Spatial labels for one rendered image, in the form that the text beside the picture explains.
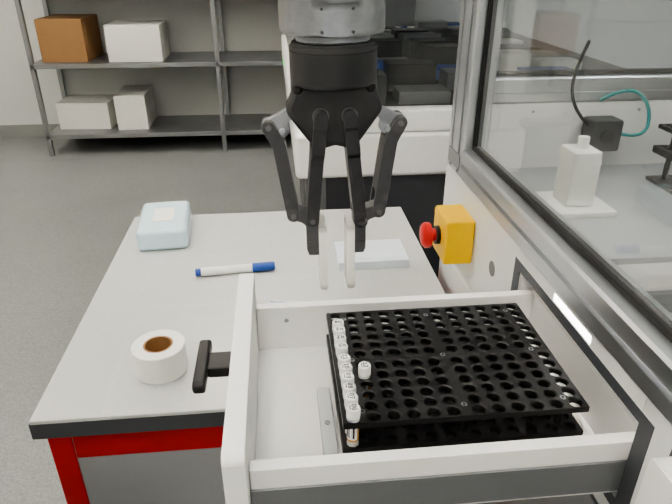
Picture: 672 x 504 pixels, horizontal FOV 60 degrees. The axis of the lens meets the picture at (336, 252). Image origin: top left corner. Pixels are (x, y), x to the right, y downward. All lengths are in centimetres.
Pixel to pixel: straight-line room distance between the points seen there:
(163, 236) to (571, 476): 82
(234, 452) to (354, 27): 34
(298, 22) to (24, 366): 195
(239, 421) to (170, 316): 48
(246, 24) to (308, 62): 416
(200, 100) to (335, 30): 431
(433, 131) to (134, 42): 316
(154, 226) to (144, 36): 319
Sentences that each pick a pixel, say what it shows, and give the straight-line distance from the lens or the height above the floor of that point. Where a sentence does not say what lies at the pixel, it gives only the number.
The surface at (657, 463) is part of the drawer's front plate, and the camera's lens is 51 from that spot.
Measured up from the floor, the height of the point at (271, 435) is 84.
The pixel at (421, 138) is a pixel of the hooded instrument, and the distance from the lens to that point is 136.
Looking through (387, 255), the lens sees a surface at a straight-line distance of 106.
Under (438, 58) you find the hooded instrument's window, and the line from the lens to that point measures 135.
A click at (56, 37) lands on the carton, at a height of 78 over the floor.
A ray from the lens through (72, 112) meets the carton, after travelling 460.
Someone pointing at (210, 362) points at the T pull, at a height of 91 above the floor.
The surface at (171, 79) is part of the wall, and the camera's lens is 477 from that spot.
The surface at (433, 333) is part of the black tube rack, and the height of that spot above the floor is 90.
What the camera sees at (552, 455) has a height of 89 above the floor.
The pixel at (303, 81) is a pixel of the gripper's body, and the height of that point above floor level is 117.
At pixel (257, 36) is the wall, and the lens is 466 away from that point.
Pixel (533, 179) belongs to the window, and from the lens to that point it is 74.
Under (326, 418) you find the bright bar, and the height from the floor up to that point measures 85.
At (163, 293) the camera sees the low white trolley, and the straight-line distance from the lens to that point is 101.
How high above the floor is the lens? 126
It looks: 27 degrees down
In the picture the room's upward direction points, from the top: straight up
